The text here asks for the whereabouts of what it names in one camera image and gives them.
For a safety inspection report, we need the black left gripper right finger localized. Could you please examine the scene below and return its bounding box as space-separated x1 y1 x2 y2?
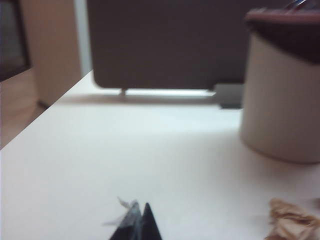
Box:
141 202 163 240

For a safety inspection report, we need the grey divider clamp bracket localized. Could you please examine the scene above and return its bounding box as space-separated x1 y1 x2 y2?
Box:
213 83 245 110

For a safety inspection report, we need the dark framed glass partition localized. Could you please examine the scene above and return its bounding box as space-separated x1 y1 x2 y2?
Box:
0 0 32 82

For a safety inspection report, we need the brown paper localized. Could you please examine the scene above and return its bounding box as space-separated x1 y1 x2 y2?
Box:
264 197 320 240

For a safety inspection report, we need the white ribbed trash can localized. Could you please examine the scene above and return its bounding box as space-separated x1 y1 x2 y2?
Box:
238 32 320 165

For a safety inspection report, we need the grey desk divider panel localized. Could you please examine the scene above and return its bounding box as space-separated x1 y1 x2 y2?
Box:
86 0 251 91

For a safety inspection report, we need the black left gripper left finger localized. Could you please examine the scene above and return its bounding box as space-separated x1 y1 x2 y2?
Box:
108 201 143 240

